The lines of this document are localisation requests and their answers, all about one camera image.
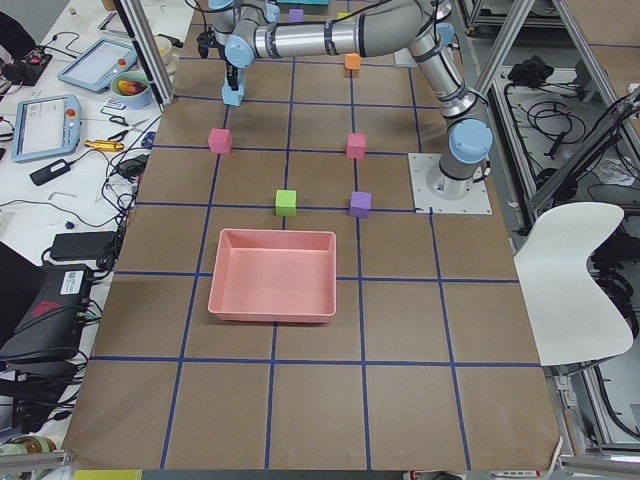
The magenta block near base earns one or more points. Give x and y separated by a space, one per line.
356 145

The aluminium frame post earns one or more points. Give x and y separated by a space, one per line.
139 32

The purple block right side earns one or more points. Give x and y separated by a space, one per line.
296 15

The purple block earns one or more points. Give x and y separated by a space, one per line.
296 15
360 204

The pink plastic bin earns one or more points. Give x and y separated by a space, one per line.
285 276

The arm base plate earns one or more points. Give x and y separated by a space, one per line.
434 192

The scissors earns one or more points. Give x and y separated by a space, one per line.
120 136

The orange block near base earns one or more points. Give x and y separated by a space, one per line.
352 62

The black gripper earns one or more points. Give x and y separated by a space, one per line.
231 73

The cyan plastic bin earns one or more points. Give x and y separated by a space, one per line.
308 2

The teach pendant tablet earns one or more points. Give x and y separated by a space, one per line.
46 127
97 67

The black computer case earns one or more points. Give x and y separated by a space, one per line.
40 312

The green foam block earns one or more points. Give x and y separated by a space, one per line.
286 203

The white bowl with lemon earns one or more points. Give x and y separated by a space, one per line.
164 47

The light blue block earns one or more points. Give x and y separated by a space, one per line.
231 96

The white chair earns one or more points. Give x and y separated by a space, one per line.
571 317

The purple block left side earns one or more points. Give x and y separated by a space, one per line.
360 204

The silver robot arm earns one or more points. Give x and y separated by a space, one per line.
244 31
228 14

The red block left far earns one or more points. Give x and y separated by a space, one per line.
220 140

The black power adapter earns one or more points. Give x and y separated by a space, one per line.
50 172

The green bowl with fruit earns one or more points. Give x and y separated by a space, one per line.
132 88

